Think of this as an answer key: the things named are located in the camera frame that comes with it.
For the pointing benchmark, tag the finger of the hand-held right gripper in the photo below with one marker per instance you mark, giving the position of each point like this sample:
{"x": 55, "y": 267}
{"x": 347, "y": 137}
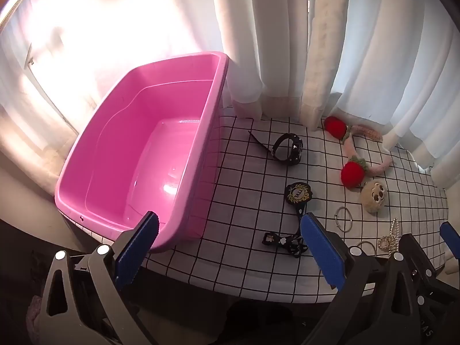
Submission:
{"x": 451, "y": 237}
{"x": 420, "y": 258}

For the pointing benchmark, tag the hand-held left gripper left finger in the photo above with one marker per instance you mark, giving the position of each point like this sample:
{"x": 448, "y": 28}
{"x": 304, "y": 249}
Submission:
{"x": 138, "y": 248}

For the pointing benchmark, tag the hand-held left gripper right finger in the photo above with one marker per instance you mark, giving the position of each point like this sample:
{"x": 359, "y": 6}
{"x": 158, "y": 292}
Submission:
{"x": 321, "y": 248}

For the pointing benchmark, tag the black bow hair clip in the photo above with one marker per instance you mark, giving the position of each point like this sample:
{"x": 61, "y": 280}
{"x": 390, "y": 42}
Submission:
{"x": 298, "y": 194}

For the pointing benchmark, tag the black wrist watch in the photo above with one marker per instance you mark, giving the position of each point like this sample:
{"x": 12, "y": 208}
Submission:
{"x": 294, "y": 151}

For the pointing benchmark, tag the pink plastic basin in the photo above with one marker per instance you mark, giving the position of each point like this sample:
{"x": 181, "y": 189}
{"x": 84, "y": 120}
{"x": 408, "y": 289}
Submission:
{"x": 143, "y": 133}

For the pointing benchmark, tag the silver bangle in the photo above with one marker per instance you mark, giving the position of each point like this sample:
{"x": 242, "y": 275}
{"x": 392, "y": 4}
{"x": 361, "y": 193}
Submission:
{"x": 336, "y": 219}

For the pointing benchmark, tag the strawberry plush pink hair band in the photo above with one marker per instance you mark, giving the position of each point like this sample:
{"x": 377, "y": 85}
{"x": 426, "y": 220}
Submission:
{"x": 352, "y": 174}

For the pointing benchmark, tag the pale white curtain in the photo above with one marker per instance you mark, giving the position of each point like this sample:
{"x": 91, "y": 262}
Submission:
{"x": 402, "y": 61}

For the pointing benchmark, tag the sheer white curtain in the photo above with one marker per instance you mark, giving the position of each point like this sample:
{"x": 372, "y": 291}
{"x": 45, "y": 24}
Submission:
{"x": 90, "y": 43}

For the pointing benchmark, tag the white pleated curtain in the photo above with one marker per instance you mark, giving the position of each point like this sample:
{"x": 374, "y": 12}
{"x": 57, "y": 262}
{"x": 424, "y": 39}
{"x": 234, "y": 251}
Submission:
{"x": 251, "y": 43}

